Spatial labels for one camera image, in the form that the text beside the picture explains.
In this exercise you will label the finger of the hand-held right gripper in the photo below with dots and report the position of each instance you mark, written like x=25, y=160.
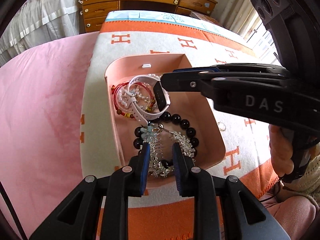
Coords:
x=185, y=83
x=250, y=67

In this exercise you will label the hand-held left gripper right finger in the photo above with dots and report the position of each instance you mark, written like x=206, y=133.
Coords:
x=178, y=167

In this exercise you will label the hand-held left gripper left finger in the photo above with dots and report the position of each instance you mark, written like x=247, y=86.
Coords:
x=146, y=165

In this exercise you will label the silver crystal hair comb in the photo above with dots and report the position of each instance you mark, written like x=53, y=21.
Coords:
x=182, y=140

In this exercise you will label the pink tray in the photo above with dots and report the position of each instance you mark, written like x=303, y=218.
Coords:
x=195, y=110

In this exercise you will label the blue flower earring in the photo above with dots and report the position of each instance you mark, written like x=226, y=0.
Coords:
x=146, y=136
x=150, y=129

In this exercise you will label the white wristband watch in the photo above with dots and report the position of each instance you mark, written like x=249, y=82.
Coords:
x=150, y=116

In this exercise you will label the person's right forearm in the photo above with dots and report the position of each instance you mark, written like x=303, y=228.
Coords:
x=310, y=177

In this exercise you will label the person's right hand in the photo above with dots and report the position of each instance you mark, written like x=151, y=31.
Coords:
x=280, y=150

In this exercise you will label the metal window grille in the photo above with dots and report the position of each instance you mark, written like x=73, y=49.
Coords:
x=260, y=37

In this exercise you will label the orange patterned blanket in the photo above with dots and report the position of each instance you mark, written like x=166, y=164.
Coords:
x=155, y=42

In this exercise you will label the pale curtain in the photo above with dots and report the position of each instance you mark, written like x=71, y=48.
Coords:
x=232, y=5

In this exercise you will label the blue printed cloth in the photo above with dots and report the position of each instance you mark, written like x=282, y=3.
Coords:
x=150, y=16

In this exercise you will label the pink bed sheet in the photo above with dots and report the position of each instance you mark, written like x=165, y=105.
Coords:
x=45, y=105

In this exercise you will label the person's pink clothing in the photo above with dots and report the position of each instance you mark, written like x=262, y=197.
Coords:
x=295, y=212

